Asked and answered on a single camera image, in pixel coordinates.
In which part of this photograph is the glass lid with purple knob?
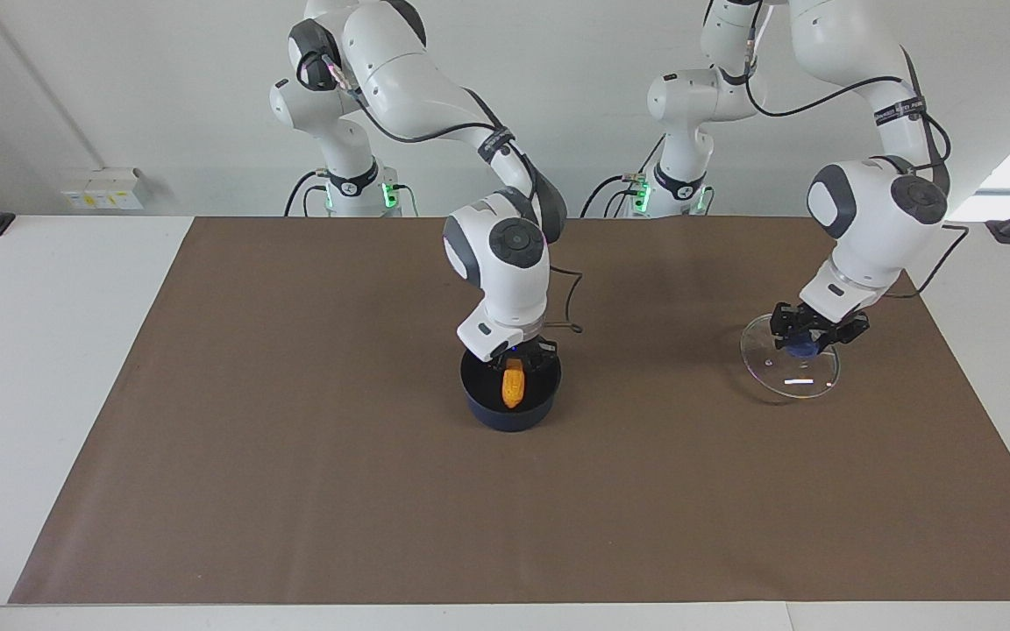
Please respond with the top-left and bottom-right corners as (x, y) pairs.
(740, 314), (841, 401)

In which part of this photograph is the brown table mat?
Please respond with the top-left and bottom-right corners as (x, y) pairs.
(10, 216), (1010, 604)

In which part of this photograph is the black pot with purple handle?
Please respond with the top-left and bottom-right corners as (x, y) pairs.
(459, 344), (563, 433)

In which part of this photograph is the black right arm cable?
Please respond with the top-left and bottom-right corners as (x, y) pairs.
(295, 53), (585, 338)

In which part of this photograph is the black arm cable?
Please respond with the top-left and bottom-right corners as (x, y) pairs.
(746, 0), (971, 299)
(295, 53), (585, 338)

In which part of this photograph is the black base power cable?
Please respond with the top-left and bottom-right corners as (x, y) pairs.
(580, 131), (672, 218)
(284, 171), (331, 217)

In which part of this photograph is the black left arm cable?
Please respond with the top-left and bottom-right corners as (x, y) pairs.
(746, 0), (971, 299)

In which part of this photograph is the white wall socket box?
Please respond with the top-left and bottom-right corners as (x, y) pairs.
(60, 168), (151, 211)

